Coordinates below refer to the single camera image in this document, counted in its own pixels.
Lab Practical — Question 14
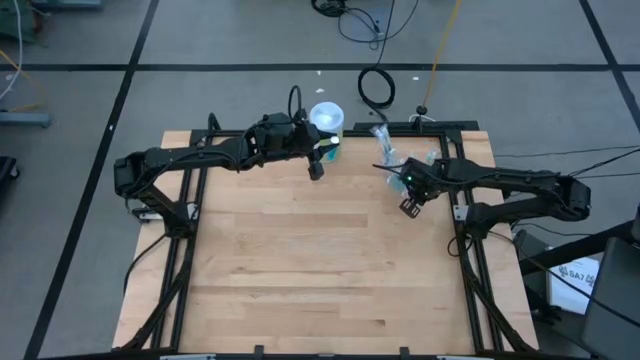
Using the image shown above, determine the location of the black chair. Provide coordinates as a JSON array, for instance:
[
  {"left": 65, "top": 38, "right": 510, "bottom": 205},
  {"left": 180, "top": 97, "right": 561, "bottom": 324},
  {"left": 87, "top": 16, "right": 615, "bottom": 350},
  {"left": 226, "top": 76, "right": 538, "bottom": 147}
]
[{"left": 581, "top": 236, "right": 640, "bottom": 360}]

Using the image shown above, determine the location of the white printed paper sheet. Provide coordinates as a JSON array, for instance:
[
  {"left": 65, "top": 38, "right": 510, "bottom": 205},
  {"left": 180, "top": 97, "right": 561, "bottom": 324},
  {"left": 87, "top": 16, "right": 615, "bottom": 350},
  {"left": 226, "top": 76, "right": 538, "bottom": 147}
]
[{"left": 546, "top": 256, "right": 601, "bottom": 317}]

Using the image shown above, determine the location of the green equipment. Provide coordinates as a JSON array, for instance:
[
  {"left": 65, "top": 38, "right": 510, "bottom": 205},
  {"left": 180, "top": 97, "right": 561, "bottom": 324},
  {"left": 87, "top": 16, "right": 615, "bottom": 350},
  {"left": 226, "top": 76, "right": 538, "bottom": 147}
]
[{"left": 0, "top": 0, "right": 42, "bottom": 44}]

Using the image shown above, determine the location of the black metal leg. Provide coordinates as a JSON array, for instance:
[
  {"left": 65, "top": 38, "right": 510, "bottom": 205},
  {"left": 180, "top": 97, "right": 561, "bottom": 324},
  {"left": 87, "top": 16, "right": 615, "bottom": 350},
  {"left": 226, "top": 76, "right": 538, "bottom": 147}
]
[{"left": 519, "top": 219, "right": 640, "bottom": 276}]

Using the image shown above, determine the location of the white floor cable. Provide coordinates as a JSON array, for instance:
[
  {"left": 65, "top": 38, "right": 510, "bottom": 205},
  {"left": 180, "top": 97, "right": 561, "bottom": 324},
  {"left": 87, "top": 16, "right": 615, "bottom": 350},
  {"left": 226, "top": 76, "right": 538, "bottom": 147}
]
[{"left": 0, "top": 0, "right": 25, "bottom": 101}]

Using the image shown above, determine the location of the grey metal bar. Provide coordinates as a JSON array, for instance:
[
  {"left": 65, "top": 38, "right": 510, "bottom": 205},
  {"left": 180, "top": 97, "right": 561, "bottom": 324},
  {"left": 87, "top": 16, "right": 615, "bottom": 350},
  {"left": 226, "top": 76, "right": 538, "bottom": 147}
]
[
  {"left": 0, "top": 110, "right": 53, "bottom": 129},
  {"left": 29, "top": 0, "right": 105, "bottom": 11}
]

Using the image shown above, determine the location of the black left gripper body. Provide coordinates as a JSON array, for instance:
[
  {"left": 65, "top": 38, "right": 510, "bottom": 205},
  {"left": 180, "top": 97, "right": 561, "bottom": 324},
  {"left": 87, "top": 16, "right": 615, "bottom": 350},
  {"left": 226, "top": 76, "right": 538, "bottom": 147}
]
[{"left": 248, "top": 113, "right": 321, "bottom": 160}]

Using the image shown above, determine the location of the white green wipes canister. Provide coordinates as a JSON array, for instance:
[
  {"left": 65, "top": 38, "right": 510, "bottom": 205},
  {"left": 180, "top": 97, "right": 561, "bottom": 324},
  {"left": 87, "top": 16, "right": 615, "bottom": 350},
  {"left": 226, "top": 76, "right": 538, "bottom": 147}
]
[{"left": 308, "top": 101, "right": 346, "bottom": 151}]

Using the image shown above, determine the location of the yellow cable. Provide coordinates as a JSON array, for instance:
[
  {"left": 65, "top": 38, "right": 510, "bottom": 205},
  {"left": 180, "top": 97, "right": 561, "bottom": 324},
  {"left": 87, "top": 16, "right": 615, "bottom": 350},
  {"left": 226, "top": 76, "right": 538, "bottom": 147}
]
[{"left": 421, "top": 0, "right": 464, "bottom": 109}]

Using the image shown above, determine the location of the clear plastic cup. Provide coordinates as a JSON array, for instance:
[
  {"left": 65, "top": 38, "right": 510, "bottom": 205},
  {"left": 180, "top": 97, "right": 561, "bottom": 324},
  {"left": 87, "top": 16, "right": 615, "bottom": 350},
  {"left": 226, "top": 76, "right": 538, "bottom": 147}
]
[{"left": 372, "top": 147, "right": 444, "bottom": 196}]

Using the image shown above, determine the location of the black equipment base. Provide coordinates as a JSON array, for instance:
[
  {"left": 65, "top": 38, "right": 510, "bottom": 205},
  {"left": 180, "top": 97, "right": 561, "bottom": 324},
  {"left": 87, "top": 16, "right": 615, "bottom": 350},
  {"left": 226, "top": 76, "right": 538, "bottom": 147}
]
[{"left": 0, "top": 155, "right": 22, "bottom": 184}]

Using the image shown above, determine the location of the black floor cable bundle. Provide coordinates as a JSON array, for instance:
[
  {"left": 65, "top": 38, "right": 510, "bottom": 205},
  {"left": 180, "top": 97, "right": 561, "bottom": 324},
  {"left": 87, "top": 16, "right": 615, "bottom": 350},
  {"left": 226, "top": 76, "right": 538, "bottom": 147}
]
[{"left": 310, "top": 0, "right": 422, "bottom": 51}]

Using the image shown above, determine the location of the thin black cable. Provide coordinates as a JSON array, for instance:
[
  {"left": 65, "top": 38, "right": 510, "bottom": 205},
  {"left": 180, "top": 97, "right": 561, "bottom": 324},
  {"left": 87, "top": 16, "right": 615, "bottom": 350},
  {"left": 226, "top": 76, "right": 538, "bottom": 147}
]
[{"left": 509, "top": 144, "right": 640, "bottom": 159}]

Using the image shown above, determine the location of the black coiled cable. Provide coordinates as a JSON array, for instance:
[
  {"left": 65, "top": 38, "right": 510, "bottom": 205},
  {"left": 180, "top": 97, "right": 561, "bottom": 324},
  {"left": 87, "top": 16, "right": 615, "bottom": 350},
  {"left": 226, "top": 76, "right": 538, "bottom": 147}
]
[{"left": 356, "top": 65, "right": 397, "bottom": 111}]

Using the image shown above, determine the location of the black left camera cable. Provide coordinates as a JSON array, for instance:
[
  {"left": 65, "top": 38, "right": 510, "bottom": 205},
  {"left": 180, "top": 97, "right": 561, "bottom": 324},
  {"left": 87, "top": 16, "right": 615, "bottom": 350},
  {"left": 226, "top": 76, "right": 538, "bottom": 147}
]
[{"left": 286, "top": 84, "right": 308, "bottom": 123}]

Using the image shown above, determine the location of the black aluminium table frame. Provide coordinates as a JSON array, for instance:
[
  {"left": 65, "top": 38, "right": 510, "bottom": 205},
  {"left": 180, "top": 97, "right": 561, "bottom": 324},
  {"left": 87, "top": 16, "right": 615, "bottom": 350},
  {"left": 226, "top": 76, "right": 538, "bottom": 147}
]
[{"left": 117, "top": 119, "right": 541, "bottom": 360}]

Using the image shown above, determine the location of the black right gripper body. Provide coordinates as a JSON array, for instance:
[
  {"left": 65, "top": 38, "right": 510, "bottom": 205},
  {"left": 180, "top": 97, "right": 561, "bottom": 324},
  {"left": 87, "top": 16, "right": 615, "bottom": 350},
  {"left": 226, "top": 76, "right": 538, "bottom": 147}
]
[{"left": 399, "top": 157, "right": 444, "bottom": 201}]

